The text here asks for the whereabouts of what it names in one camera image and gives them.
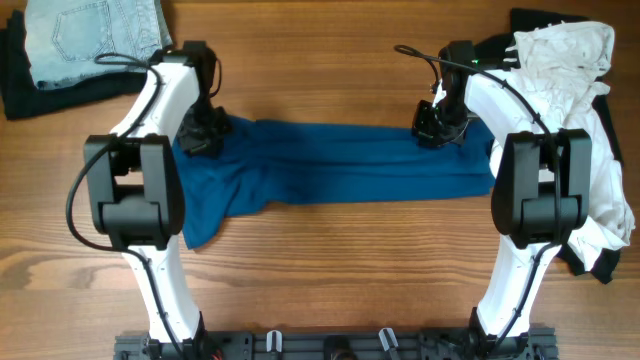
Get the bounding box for dark blue polo shirt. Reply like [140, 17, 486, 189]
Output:
[173, 117, 494, 249]

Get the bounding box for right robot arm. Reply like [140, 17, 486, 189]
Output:
[394, 41, 592, 359]

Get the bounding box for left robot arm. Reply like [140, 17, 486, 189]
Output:
[77, 41, 231, 359]

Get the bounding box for black garment under white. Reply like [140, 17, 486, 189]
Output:
[474, 8, 623, 284]

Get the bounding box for white crumpled garment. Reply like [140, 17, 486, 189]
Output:
[498, 21, 635, 270]

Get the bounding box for light blue denim jeans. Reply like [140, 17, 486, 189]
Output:
[24, 0, 172, 91]

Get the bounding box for black folded garment left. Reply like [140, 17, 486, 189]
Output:
[1, 10, 146, 121]

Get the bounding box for right black cable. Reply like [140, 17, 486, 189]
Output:
[393, 43, 564, 351]

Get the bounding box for black cable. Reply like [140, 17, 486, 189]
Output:
[393, 43, 564, 351]
[64, 52, 186, 359]

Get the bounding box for left black cable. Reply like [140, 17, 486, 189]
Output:
[64, 52, 186, 359]

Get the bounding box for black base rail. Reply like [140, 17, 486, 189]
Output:
[113, 327, 559, 360]

